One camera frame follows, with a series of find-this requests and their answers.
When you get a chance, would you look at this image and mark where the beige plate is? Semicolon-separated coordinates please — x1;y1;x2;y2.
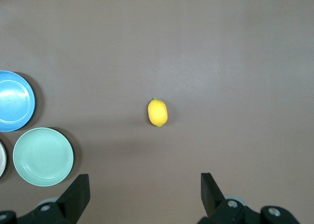
0;140;7;179

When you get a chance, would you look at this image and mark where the yellow lemon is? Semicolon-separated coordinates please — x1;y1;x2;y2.
147;97;169;127

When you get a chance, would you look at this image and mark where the blue plate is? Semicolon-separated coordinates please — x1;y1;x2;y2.
0;70;36;133

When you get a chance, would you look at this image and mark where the mint green plate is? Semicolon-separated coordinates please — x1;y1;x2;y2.
12;127;75;187

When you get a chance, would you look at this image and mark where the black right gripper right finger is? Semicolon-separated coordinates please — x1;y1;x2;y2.
197;172;303;224

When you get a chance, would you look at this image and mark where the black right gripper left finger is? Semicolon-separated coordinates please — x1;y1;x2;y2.
0;173;91;224

